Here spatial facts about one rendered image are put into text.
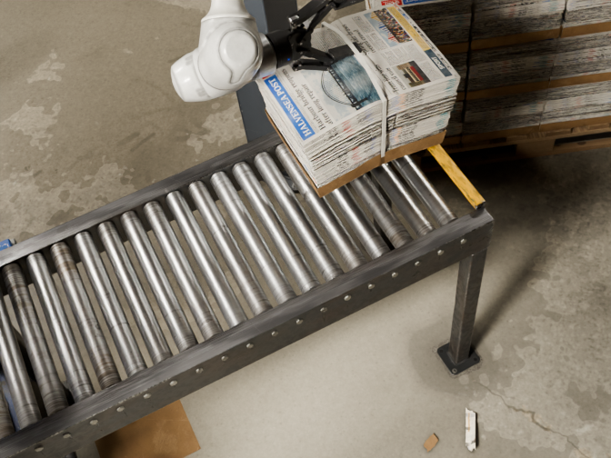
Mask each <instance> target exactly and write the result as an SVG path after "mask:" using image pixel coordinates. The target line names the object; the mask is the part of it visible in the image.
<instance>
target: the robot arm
mask: <svg viewBox="0 0 611 458"><path fill-rule="evenodd" d="M363 1H365V0H311V1H310V2H309V3H307V4H306V5H305V6H303V7H302V8H301V9H300V10H298V11H297V12H296V13H293V14H291V15H289V16H288V17H287V20H288V21H289V23H290V27H289V28H288V29H286V30H280V29H279V30H275V31H274V32H271V33H268V34H265V35H264V34H262V33H258V30H257V26H256V22H255V18H254V17H252V16H251V15H250V14H249V13H248V12H247V11H246V9H245V4H244V0H212V3H211V8H210V11H209V12H208V14H207V15H206V16H205V17H204V18H203V19H202V20H201V32H200V39H199V46H198V47H197V48H196V49H195V50H194V51H193V52H191V53H188V54H186V55H184V56H183V57H181V58H180V59H179V60H177V61H176V62H175V63H174V64H173V65H172V66H171V76H172V82H173V85H174V88H175V90H176V92H177V93H178V94H179V96H180V97H181V98H182V99H183V100H184V101H185V102H203V101H208V100H211V99H215V98H217V97H221V96H224V95H229V94H231V93H233V92H235V91H237V90H239V89H240V88H242V87H243V86H244V85H246V84H248V83H250V82H252V81H256V80H257V79H260V78H263V77H266V76H268V75H272V74H274V73H275V70H276V69H278V68H280V67H283V66H286V65H290V66H291V68H292V69H293V71H294V72H295V71H299V70H316V71H329V70H330V69H331V67H330V65H331V64H332V63H333V62H334V61H338V60H341V59H344V58H346V57H347V56H350V55H355V53H354V52H353V50H352V49H351V48H350V47H349V45H341V46H338V47H335V48H331V49H328V53H327V51H326V52H324V51H321V50H318V49H315V48H314V47H311V46H312V44H311V34H312V33H313V32H314V28H315V27H316V26H317V25H318V24H319V23H320V22H321V21H322V20H323V18H324V17H325V16H326V15H327V14H328V13H329V12H330V11H331V10H332V9H333V8H334V10H335V11H336V10H339V9H342V8H344V7H347V6H350V5H354V4H357V3H360V2H363ZM326 5H328V6H326ZM304 26H305V27H306V29H305V28H304ZM302 56H306V57H309V58H311V57H312V58H314V59H303V58H301V57H302ZM316 59H317V60H316Z"/></svg>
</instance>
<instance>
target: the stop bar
mask: <svg viewBox="0 0 611 458"><path fill-rule="evenodd" d="M427 149H428V151H429V152H430V153H431V154H432V156H433V157H434V158H435V159H436V160H437V161H438V162H439V164H440V165H441V166H442V168H443V169H444V170H445V171H446V173H447V174H448V175H449V177H450V178H451V179H452V180H453V182H454V183H455V184H456V186H457V187H458V188H459V190H460V191H461V192H462V193H463V195H464V196H465V197H466V199H467V200H468V201H469V202H470V204H471V205H473V206H474V208H475V209H476V210H478V209H480V208H482V207H484V206H485V205H486V200H485V199H484V198H483V197H482V196H481V194H480V193H479V192H478V191H477V190H476V189H475V188H474V186H473V184H472V183H470V181H469V180H468V179H467V178H466V176H465V175H464V174H463V173H462V171H461V170H460V169H459V168H458V166H457V165H456V164H455V162H454V161H453V160H452V159H451V157H450V156H449V155H448V154H447V152H446V151H445V150H444V149H443V147H442V146H441V145H440V144H437V145H434V146H431V147H428V148H427Z"/></svg>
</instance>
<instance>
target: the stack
mask: <svg viewBox="0 0 611 458"><path fill-rule="evenodd" d="M368 1H369V4H370V7H371V9H372V8H375V7H379V6H382V5H390V4H398V5H399V6H400V7H401V8H402V9H403V10H404V11H405V12H406V13H407V14H408V15H409V16H410V17H411V18H412V19H413V20H414V22H415V23H416V24H417V25H418V26H419V27H420V29H421V30H422V31H423V32H424V33H425V34H426V36H427V37H428V38H429V39H430V40H431V41H432V43H433V44H434V45H435V46H437V45H450V44H457V43H464V42H468V37H469V36H470V38H471V42H472V41H474V40H480V39H486V38H492V37H498V36H504V35H516V34H523V33H530V32H536V31H544V30H550V29H557V28H559V26H560V25H562V27H563V28H566V27H572V26H579V25H591V24H598V23H604V22H611V0H368ZM443 56H444V57H445V58H446V59H447V61H448V62H449V63H450V64H451V65H452V66H453V67H454V68H455V70H456V71H457V73H458V74H459V75H460V77H461V78H460V81H459V82H460V83H459V85H458V86H457V89H456V91H457V92H458V93H459V92H464V91H465V90H464V89H465V88H466V94H467V92H472V91H478V90H484V89H490V88H496V87H502V86H509V85H521V84H528V83H534V82H542V81H548V79H549V77H550V81H551V80H556V79H562V78H568V77H575V76H581V75H594V74H601V73H608V72H611V31H607V32H601V33H595V34H589V35H577V36H571V37H565V38H560V36H559V37H558V38H553V39H546V40H540V41H534V42H527V43H521V44H515V45H503V46H497V47H490V48H484V49H477V50H471V51H470V47H469V48H468V51H467V52H461V53H453V54H447V55H443ZM453 107H454V108H453V111H451V112H450V118H449V119H448V125H447V126H445V129H446V134H445V137H444V138H449V137H457V136H459V135H460V134H461V133H462V138H463V136H464V135H470V134H481V133H486V132H493V131H499V130H506V129H513V128H519V127H526V126H533V125H539V123H540V124H551V123H558V122H565V121H573V120H580V119H587V118H594V117H601V116H608V115H611V80H610V81H604V82H596V83H590V84H582V85H570V86H563V87H556V88H549V89H542V90H535V91H529V92H523V93H516V94H510V95H498V96H491V97H485V98H478V99H472V100H466V98H465V100H460V101H455V103H454V106H453ZM603 132H611V123H605V124H593V125H586V126H579V127H573V128H566V129H559V130H552V131H545V132H537V133H531V134H519V135H513V136H507V137H500V138H494V139H487V140H482V141H475V142H469V143H459V144H448V145H441V146H442V147H443V149H444V150H445V151H446V152H447V153H448V154H452V153H458V152H464V151H471V150H478V149H485V148H491V147H498V146H505V145H511V144H514V145H515V147H514V151H513V152H505V153H499V154H486V155H479V156H473V157H466V158H459V159H453V161H454V162H455V164H456V165H457V166H458V167H465V166H471V165H479V164H491V163H498V162H504V161H511V160H518V159H525V158H531V157H538V156H545V155H551V154H564V153H571V152H578V151H585V150H591V149H597V148H605V147H611V138H606V139H599V140H592V141H585V142H579V143H572V144H560V145H554V144H555V140H556V139H557V138H565V137H571V136H578V135H584V134H597V133H603ZM410 155H411V157H412V158H413V159H414V161H415V162H416V164H417V165H418V166H419V167H420V169H421V170H422V171H423V173H424V172H432V171H438V170H444V169H443V168H442V166H441V165H440V164H439V162H433V163H426V164H421V157H425V156H432V154H431V153H430V152H429V151H428V149H427V148H426V149H424V150H421V151H418V152H415V153H412V154H410Z"/></svg>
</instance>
